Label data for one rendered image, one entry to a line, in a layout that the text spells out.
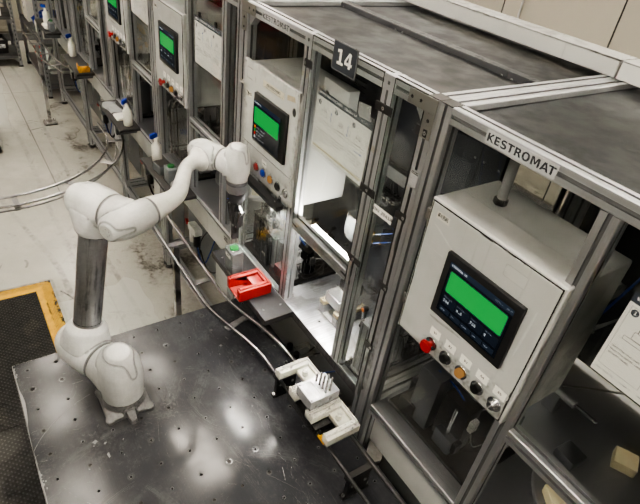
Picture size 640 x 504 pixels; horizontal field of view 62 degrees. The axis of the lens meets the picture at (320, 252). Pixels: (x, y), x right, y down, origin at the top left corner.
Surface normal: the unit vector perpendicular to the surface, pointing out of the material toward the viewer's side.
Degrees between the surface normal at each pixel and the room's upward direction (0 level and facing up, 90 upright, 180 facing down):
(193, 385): 0
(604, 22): 90
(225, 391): 0
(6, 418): 0
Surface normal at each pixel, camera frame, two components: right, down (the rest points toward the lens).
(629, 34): -0.83, 0.23
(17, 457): 0.12, -0.81
